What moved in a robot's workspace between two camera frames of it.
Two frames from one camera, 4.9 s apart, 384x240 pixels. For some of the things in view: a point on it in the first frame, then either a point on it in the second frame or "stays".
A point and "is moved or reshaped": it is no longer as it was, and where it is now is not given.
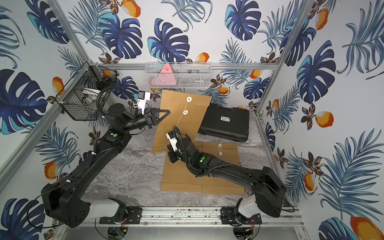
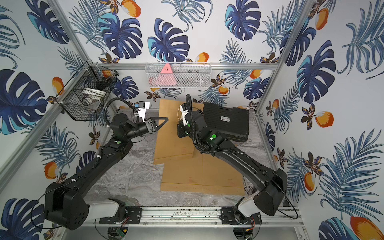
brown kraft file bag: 186,111 is moved or reshaped
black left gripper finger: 165,115 to 162,124
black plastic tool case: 231,123 stays
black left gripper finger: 155,112 to 155,118
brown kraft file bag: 228,152 stays
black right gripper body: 174,157 to 183,131
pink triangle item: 166,77 stays
